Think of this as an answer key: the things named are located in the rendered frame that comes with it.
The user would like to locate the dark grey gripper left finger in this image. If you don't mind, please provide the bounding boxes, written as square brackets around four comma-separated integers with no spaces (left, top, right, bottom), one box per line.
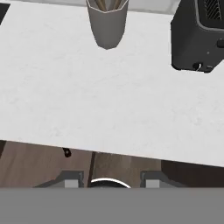
[34,171,85,189]

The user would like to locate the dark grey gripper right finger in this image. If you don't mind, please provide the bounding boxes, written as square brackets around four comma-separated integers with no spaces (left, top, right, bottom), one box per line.
[140,171,187,189]

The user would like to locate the black drawer knob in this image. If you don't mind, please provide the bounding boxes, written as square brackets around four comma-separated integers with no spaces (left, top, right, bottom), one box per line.
[62,147,73,158]

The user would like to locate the brown wooden drawer front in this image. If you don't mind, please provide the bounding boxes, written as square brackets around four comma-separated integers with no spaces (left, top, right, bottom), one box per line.
[0,140,95,189]

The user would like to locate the white round plate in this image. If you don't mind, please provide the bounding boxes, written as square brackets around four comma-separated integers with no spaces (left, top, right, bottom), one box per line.
[90,178,132,189]

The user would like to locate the brown wooden cupboard door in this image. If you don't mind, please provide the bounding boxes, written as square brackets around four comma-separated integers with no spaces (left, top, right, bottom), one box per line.
[90,151,163,189]

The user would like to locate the black toaster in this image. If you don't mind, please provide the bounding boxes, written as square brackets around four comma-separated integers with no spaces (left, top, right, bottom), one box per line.
[170,0,224,74]

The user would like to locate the grey utensil pot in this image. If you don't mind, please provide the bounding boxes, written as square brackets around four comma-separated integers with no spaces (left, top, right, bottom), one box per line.
[85,0,130,51]

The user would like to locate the wooden utensils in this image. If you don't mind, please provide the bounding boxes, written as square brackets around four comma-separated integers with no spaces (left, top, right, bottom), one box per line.
[94,0,123,11]

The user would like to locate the black hob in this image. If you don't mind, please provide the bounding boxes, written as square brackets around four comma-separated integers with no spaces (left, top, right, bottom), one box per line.
[0,3,11,26]

